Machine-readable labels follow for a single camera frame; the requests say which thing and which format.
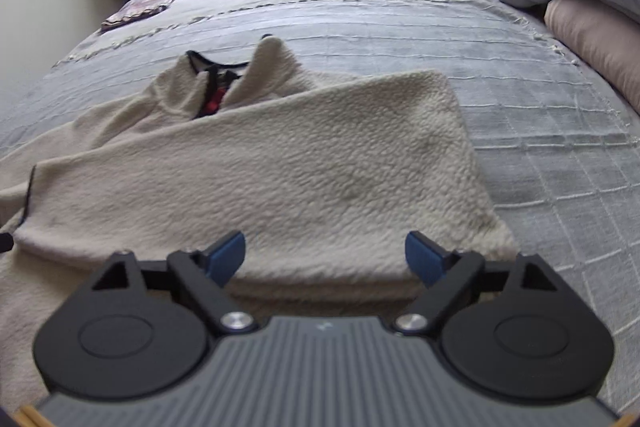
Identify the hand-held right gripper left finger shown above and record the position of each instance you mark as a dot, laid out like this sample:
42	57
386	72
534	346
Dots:
227	257

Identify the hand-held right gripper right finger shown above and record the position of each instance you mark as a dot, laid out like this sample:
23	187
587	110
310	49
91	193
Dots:
422	259

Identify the pink pillow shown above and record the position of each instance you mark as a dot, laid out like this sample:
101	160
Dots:
600	42

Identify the grey quilted bedspread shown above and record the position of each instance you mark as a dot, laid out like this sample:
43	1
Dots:
500	82

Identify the patterned folded cloth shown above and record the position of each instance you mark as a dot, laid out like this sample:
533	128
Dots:
135	11

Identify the cream fleece jacket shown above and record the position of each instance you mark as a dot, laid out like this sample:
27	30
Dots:
280	167

